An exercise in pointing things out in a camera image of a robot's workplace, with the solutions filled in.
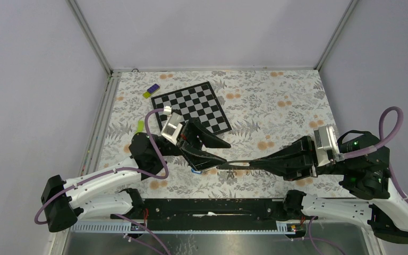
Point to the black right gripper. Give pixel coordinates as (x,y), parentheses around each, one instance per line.
(295,160)

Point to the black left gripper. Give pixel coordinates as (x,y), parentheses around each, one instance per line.
(189,137)

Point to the blue capped key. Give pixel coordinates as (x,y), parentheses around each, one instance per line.
(196,171)

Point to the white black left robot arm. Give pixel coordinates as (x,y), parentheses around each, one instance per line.
(64,202)

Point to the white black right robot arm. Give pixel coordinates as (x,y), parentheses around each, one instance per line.
(366,173)

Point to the black grey chessboard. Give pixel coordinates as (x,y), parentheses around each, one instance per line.
(198,101)

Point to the floral table mat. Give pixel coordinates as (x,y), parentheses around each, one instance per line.
(267,111)

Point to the green arch toy block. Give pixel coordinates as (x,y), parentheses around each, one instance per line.
(140,126)

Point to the purple yellow toy brick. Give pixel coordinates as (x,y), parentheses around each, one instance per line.
(151,90)

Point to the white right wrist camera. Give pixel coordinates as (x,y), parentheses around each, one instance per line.
(325,141)

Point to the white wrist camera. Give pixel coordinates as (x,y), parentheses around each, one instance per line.
(172,128)
(325,141)

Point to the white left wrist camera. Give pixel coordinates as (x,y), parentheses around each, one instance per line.
(172,128)

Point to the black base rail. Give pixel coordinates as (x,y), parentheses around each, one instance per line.
(212,214)

